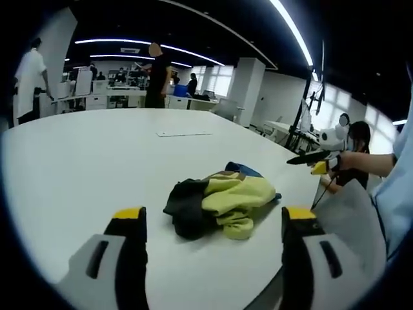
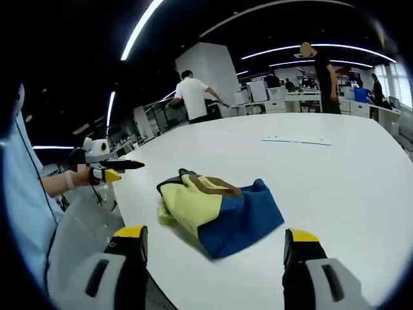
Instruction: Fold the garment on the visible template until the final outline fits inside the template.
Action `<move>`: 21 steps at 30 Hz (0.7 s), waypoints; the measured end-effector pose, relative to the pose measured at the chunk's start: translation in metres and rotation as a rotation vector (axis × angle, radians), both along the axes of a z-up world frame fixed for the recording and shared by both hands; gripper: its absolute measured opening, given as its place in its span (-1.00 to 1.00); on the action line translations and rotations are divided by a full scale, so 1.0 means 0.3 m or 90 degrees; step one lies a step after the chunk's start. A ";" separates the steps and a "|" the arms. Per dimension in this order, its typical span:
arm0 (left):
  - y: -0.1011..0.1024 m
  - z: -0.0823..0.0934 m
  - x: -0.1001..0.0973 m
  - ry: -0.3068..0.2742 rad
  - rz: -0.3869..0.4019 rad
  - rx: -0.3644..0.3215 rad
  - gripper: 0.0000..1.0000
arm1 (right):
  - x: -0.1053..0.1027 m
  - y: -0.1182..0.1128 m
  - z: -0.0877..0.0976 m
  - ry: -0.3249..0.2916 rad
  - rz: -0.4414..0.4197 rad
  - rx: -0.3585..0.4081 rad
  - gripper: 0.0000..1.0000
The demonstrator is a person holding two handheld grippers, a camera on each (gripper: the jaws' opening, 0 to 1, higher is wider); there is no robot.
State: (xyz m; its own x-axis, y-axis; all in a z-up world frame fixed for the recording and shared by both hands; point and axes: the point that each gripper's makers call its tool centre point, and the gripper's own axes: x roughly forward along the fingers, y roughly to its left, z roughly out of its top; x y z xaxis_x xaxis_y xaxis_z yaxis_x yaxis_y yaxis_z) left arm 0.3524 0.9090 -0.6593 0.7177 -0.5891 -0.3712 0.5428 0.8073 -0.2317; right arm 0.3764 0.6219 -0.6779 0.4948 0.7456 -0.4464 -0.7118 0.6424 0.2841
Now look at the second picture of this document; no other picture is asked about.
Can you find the white square pillar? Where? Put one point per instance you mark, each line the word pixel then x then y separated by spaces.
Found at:
pixel 209 71

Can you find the yellow and blue garment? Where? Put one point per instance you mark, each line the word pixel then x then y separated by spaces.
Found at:
pixel 222 213

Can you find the long ceiling light strip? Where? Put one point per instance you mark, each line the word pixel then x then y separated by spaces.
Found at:
pixel 142 29

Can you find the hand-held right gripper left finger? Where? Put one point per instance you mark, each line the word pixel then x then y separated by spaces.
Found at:
pixel 124 258

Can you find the thin white template sheet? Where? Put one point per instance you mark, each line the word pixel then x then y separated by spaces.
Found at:
pixel 297 140

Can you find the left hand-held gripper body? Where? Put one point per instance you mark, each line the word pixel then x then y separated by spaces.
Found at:
pixel 96 149

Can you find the white storage box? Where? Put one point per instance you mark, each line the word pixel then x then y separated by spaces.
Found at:
pixel 276 93

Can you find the blue storage bin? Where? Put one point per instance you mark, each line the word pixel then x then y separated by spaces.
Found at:
pixel 362 95

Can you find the person's left hand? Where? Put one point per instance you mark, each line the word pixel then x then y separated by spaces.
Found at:
pixel 82 178

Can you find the short ceiling light strip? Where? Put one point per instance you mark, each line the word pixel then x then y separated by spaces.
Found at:
pixel 111 108

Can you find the curved ceiling light strip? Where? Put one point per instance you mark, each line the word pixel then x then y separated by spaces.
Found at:
pixel 322 46

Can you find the white window blinds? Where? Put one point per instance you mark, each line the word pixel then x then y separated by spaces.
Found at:
pixel 398 84

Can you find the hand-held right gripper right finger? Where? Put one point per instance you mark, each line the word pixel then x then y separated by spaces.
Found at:
pixel 306 258

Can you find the person's light blue shirt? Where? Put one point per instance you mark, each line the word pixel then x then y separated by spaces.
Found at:
pixel 26 193

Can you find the white drawer cabinet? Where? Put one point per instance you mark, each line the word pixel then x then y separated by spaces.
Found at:
pixel 275 106

